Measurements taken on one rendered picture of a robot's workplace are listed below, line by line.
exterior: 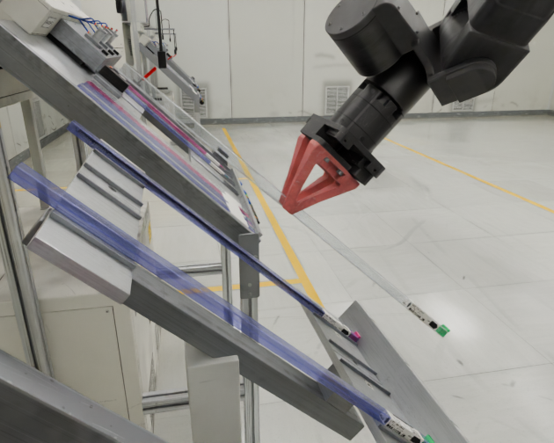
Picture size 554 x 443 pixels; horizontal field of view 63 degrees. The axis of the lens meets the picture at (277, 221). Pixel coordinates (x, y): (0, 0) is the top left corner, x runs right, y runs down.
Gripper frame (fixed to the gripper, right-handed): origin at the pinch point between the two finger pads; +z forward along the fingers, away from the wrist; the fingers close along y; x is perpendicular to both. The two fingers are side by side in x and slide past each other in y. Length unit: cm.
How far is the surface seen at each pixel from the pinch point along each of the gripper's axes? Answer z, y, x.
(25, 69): 17, -55, -36
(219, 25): -90, -715, 21
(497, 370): 2, -74, 143
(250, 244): 17, -49, 21
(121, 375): 65, -55, 21
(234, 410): 22.9, 2.7, 11.5
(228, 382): 20.3, 2.7, 8.3
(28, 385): 15.7, 22.2, -13.9
